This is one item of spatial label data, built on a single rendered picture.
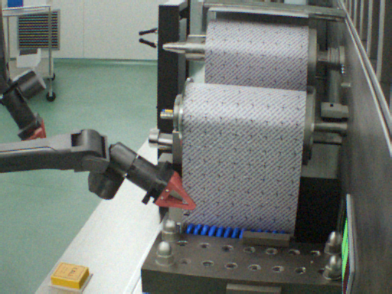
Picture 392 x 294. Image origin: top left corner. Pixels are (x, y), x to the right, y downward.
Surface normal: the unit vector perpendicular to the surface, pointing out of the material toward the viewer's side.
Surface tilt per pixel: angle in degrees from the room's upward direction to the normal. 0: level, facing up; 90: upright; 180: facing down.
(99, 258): 0
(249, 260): 0
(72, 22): 90
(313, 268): 0
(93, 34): 90
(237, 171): 90
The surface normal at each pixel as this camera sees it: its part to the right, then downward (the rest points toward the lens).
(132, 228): 0.02, -0.94
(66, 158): 0.18, 0.62
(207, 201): -0.18, 0.34
